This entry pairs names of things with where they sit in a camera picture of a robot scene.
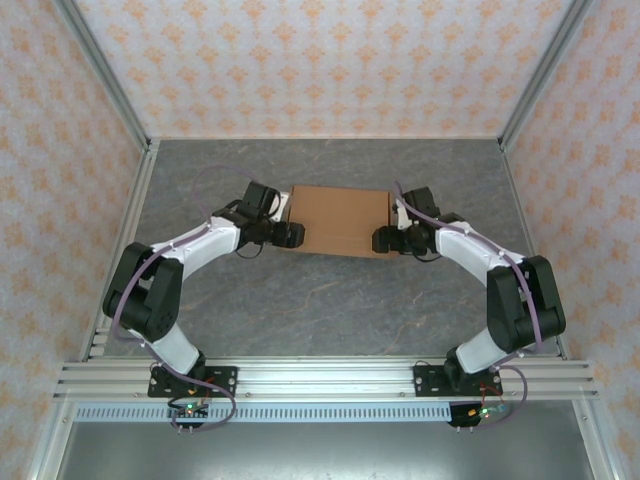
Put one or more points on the grey object at corner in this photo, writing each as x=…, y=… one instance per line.
x=282, y=205

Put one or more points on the brown cardboard box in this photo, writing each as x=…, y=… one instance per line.
x=340, y=220

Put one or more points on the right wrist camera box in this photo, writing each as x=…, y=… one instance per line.
x=402, y=215

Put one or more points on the long aluminium mounting beam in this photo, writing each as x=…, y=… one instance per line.
x=325, y=380

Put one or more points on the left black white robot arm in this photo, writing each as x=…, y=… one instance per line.
x=145, y=295

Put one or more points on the short aluminium frame post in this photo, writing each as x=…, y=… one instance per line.
x=52, y=445
x=592, y=445

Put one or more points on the grey metal sheet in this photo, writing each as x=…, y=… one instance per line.
x=320, y=455

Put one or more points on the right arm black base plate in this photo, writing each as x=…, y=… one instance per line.
x=425, y=380

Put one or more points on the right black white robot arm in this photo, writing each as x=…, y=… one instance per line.
x=525, y=305

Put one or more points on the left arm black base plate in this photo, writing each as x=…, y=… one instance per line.
x=225, y=375

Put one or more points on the tall aluminium frame post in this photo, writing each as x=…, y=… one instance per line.
x=105, y=70
x=543, y=70

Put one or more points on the aluminium side rail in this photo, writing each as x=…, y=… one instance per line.
x=520, y=200
x=140, y=190

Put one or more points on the black bracket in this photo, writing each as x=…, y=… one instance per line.
x=457, y=417
x=192, y=422

